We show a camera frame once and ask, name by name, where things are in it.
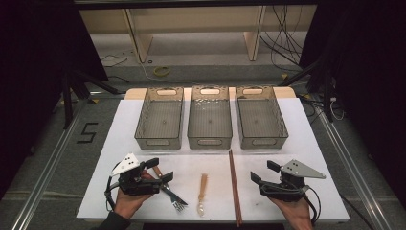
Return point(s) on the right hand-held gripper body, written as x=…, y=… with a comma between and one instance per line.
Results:
x=287, y=191

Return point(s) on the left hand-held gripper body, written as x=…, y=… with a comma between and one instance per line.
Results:
x=140, y=187

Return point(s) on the grey transparent plastic bin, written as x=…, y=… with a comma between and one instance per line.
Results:
x=159, y=119
x=209, y=119
x=260, y=119

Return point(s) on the person's left hand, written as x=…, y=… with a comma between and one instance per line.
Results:
x=127, y=202

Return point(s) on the person's right hand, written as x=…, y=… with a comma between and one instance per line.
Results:
x=297, y=214

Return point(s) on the white table cover sheet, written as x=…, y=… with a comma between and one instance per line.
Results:
x=210, y=166

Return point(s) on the black metal stand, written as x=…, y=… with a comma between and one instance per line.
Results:
x=327, y=96

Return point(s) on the yellow tape roll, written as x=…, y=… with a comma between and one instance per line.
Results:
x=156, y=73

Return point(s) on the black tripod stand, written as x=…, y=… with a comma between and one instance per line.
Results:
x=67, y=102

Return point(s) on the light wooden furniture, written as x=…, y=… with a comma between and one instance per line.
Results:
x=142, y=38

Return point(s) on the dark curtain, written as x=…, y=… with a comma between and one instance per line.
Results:
x=32, y=80
x=367, y=80

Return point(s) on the aluminium floor rail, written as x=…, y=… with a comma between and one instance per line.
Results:
x=354, y=175
x=48, y=169

